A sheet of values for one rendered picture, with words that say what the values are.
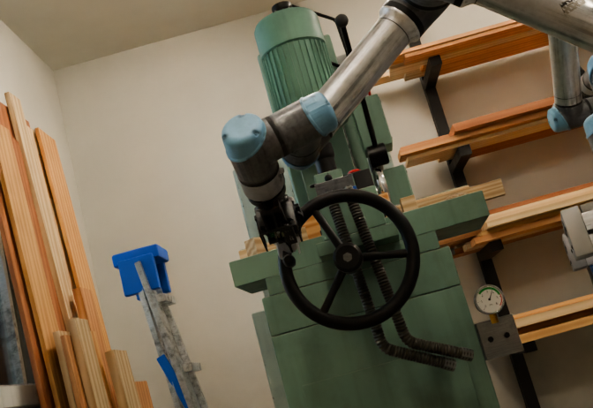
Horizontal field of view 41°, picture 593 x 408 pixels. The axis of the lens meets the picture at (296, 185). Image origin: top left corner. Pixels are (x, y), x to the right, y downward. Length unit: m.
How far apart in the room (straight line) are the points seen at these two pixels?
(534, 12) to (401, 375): 0.81
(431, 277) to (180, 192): 2.88
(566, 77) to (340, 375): 1.06
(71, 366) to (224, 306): 1.49
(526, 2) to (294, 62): 0.73
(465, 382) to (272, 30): 0.98
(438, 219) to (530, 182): 2.73
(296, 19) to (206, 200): 2.53
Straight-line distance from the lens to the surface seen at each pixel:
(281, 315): 1.80
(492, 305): 1.73
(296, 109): 1.33
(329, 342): 1.79
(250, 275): 1.82
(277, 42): 2.04
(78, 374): 3.11
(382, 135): 2.20
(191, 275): 4.42
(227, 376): 4.35
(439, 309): 1.79
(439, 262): 1.80
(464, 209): 1.82
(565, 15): 1.47
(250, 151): 1.30
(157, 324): 2.64
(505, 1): 1.47
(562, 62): 2.30
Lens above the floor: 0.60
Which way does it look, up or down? 13 degrees up
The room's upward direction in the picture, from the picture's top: 15 degrees counter-clockwise
